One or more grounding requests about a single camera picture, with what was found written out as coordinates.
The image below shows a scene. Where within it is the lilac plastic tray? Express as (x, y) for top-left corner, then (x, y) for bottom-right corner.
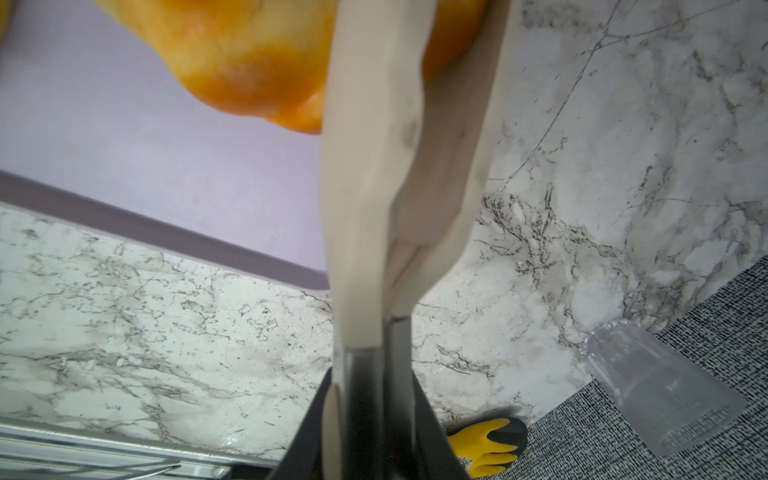
(1, 1), (328, 291)

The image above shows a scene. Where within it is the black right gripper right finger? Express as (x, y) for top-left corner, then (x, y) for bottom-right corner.
(412, 374), (470, 480)

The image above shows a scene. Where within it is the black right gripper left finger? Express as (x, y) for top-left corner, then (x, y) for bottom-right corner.
(269, 368), (342, 480)

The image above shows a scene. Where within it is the yellow black work glove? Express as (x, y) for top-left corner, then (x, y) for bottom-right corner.
(448, 418), (528, 479)

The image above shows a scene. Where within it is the ring donut bread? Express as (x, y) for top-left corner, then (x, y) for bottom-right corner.
(100, 1), (488, 139)

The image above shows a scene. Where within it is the clear plastic cup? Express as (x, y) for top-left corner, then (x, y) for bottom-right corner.
(580, 321), (747, 457)

